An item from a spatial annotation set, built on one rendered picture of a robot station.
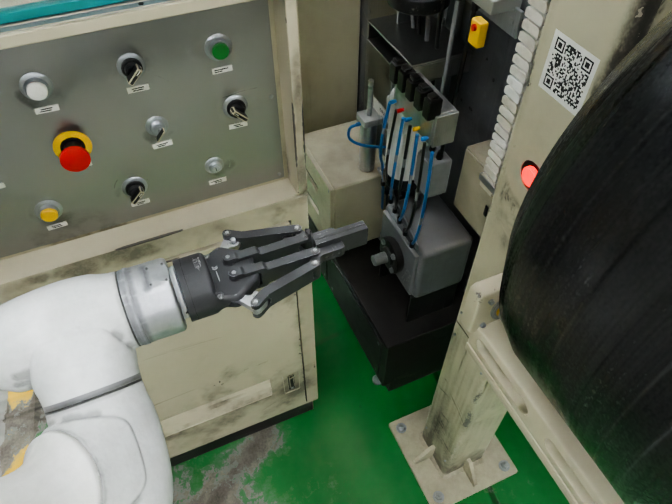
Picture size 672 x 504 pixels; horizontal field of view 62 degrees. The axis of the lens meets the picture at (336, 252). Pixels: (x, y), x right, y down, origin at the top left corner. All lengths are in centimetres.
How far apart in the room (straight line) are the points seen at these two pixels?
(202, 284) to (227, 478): 111
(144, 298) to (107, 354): 7
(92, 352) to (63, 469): 11
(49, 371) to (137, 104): 40
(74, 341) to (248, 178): 47
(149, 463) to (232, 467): 106
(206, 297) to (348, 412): 115
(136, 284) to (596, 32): 56
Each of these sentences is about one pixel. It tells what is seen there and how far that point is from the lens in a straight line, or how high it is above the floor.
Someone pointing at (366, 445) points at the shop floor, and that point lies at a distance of 170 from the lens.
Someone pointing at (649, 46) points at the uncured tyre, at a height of 137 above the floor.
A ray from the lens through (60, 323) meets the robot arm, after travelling 63.
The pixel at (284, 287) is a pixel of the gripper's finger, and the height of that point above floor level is 107.
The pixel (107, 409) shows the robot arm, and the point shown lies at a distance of 63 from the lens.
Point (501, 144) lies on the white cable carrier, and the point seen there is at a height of 105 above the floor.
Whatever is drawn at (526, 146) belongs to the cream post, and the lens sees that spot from 82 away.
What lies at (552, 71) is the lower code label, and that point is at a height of 121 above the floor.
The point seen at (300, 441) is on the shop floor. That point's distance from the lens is 170.
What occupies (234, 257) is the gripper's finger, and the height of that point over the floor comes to 108.
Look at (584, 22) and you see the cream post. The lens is 71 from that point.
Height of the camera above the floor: 158
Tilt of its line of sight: 50 degrees down
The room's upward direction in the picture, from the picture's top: straight up
